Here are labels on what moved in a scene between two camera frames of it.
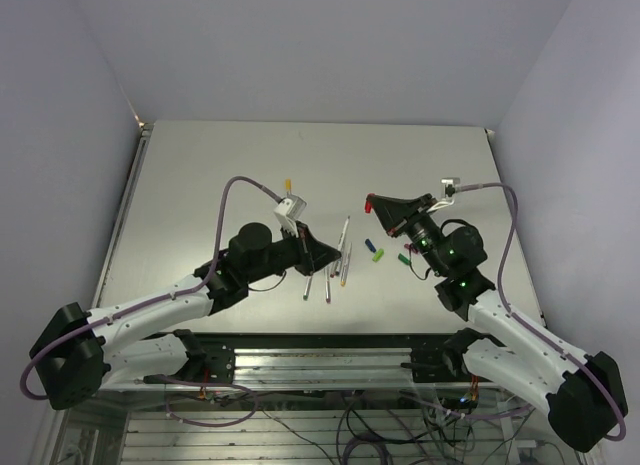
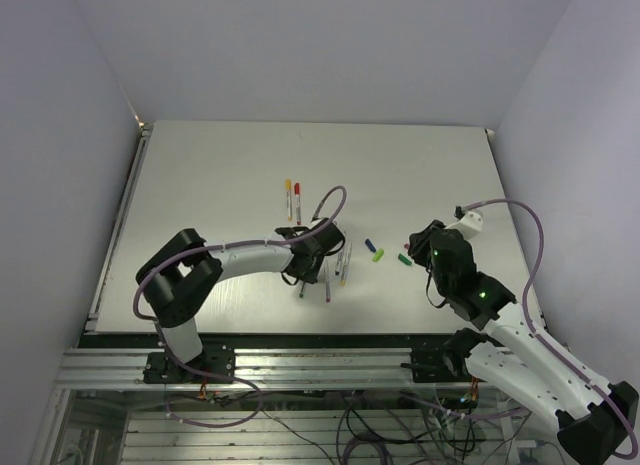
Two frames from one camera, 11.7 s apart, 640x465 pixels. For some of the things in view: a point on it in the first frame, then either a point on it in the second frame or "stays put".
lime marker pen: [346, 264] stays put
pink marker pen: [327, 276] stays put
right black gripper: [395, 214] → [421, 240]
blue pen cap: [370, 245] stays put
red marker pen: [340, 246] → [297, 193]
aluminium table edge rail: [119, 233] stays put
